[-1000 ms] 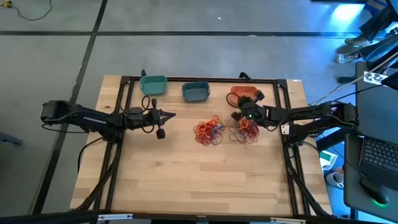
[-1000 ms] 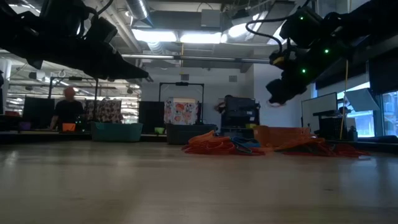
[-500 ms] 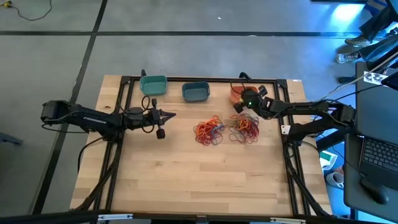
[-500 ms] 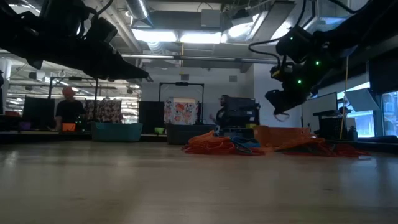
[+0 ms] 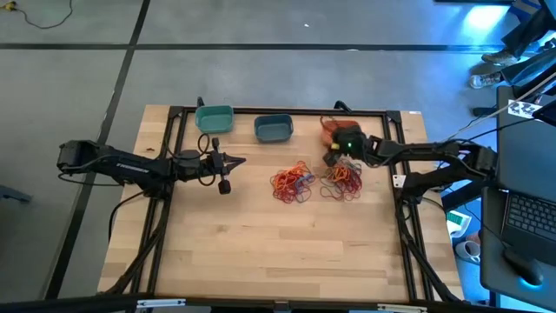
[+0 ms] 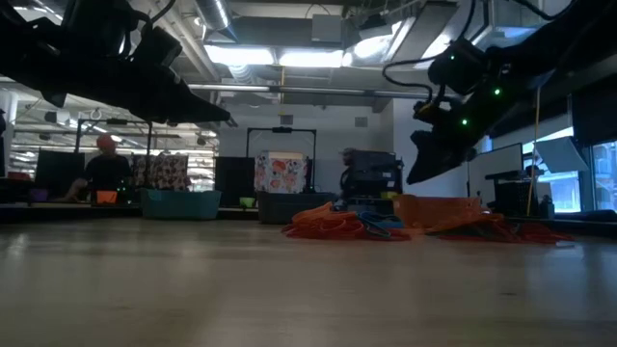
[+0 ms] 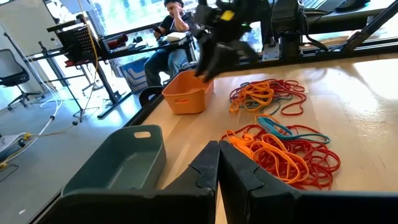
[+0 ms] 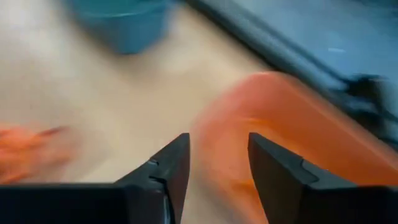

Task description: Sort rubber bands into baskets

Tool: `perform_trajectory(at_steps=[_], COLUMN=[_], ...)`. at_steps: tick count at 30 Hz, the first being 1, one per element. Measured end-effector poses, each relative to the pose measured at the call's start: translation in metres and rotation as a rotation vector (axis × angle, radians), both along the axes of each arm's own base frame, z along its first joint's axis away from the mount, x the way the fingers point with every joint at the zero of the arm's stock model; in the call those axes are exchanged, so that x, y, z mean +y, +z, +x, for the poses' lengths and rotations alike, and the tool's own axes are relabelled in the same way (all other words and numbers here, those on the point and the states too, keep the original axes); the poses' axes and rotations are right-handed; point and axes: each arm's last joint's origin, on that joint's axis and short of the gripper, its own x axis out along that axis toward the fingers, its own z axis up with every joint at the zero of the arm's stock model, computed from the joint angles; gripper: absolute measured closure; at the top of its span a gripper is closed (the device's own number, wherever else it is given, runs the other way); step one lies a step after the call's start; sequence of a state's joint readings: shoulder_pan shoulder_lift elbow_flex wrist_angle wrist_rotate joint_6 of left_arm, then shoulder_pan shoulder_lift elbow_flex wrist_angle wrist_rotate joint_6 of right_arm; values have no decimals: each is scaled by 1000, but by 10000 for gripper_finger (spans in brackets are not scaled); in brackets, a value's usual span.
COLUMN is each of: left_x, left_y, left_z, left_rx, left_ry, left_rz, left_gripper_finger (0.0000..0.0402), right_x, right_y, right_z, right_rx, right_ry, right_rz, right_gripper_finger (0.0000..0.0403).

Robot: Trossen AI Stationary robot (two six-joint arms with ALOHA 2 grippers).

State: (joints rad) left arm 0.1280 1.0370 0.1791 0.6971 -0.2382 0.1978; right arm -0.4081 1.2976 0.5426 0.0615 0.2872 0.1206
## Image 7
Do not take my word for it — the white mounting bracket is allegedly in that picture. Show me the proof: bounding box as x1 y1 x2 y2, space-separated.
262 42 280 62

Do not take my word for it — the black office chair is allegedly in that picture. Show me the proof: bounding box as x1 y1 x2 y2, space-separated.
0 48 42 112

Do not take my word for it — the blue-grey plastic basket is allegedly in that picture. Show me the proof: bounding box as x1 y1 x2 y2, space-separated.
60 124 167 197

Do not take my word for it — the black tripod stand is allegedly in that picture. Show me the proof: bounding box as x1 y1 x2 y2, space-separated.
2 30 101 126

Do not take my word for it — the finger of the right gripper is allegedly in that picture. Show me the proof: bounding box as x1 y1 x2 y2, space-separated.
193 40 209 77
202 58 220 83

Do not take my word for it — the yellow hanging cable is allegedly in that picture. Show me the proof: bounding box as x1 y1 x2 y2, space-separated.
77 0 101 82

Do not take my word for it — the orange plastic basket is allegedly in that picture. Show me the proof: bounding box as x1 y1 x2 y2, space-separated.
161 70 215 115

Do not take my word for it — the grey side desk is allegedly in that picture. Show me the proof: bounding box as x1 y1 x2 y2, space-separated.
306 0 398 35

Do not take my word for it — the person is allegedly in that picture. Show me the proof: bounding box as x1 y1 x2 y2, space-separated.
144 0 200 87

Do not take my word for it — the white hose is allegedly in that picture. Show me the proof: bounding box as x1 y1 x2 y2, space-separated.
0 62 63 167

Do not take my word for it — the mixed rubber bands pile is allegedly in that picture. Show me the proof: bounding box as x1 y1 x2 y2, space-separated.
220 113 342 191
229 78 308 117

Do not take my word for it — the black computer mouse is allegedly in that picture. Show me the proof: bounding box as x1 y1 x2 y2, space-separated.
335 0 371 12

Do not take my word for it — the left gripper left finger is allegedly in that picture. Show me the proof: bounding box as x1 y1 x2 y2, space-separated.
37 140 220 224

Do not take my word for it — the dark grey laptop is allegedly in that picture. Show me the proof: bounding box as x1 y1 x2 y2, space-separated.
300 0 340 10

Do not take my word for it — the blue storage bin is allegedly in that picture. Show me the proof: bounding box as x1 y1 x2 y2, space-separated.
119 57 150 93

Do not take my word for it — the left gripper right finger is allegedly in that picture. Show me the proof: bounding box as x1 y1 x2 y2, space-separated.
218 140 398 224

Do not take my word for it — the black desk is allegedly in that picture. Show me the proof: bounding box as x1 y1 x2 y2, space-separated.
46 18 200 121

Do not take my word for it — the whiteboard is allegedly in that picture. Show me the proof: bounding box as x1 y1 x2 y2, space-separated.
0 0 65 57

